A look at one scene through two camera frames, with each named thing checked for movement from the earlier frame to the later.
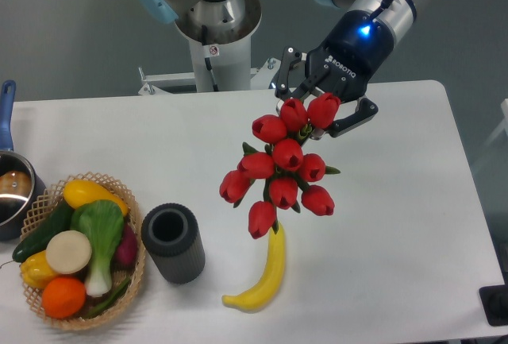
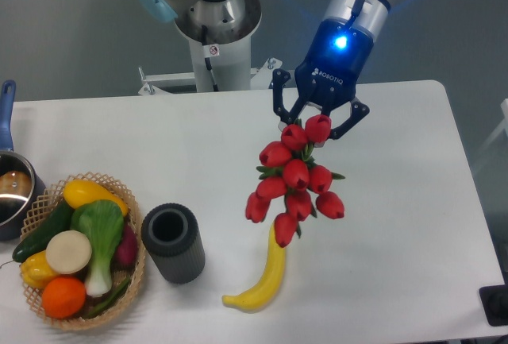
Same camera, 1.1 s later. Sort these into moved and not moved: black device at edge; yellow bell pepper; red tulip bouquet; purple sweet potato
Moved: red tulip bouquet
Not moved: black device at edge; purple sweet potato; yellow bell pepper
